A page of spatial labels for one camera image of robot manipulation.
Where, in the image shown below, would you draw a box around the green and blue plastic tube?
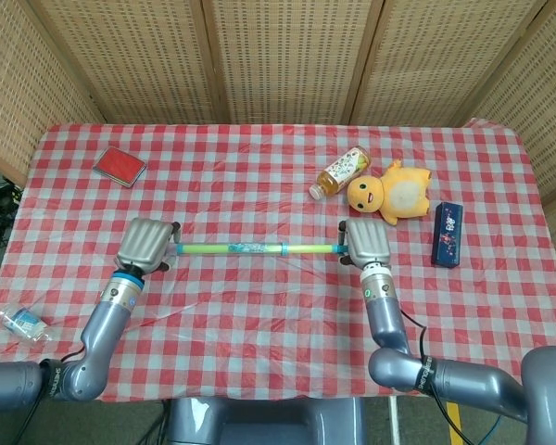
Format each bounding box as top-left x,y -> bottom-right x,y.
284,244 -> 349,258

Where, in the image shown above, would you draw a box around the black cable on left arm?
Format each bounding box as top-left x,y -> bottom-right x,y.
8,341 -> 85,445

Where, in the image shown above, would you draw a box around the grey-blue robot torso base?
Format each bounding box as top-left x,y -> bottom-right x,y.
165,396 -> 368,445

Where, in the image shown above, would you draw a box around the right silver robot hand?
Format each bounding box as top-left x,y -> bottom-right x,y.
336,218 -> 393,270

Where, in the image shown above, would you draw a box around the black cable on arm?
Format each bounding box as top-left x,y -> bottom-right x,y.
399,309 -> 464,445
8,341 -> 85,445

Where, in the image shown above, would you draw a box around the green and blue water gun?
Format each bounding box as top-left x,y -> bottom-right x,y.
174,240 -> 289,258

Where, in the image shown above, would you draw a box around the tea bottle white cap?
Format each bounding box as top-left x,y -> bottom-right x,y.
309,145 -> 373,201

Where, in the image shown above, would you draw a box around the red white checkered tablecloth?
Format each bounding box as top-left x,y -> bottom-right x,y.
0,121 -> 556,402

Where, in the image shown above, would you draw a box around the yellow plush toy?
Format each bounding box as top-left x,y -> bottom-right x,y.
347,159 -> 434,227

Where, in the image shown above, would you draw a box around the small red notebook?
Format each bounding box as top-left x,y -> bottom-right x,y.
92,146 -> 148,189

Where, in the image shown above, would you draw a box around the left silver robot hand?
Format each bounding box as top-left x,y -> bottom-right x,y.
115,217 -> 183,275

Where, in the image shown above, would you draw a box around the woven folding screen wooden frame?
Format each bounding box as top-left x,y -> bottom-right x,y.
0,0 -> 556,298

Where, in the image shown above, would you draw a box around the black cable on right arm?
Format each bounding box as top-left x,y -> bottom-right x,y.
399,309 -> 464,445

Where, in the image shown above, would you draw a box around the black cables on floor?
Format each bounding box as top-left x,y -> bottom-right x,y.
0,178 -> 23,255

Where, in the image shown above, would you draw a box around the dark blue printed box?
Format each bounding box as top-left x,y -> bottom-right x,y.
431,200 -> 466,270

